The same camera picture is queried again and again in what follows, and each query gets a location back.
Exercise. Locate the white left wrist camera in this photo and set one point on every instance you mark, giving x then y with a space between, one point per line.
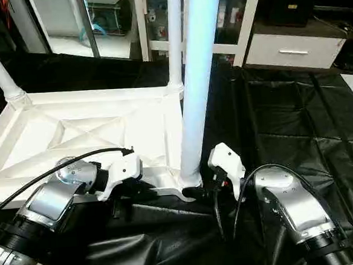
121 169

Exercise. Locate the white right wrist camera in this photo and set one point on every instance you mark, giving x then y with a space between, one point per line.
227 162

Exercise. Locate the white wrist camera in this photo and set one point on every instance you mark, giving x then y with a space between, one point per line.
121 169
227 162

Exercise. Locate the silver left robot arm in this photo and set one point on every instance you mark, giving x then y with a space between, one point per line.
48 202

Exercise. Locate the black case with yellow label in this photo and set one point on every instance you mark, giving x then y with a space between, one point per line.
288 3

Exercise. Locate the white plastic table top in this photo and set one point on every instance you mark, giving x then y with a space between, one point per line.
145 122

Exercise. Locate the white glass door cabinet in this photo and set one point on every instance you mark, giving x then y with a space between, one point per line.
235 19

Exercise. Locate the white drawer unit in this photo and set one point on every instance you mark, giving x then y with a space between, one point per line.
292 50

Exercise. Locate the black table mat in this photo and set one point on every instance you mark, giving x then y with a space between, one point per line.
285 131

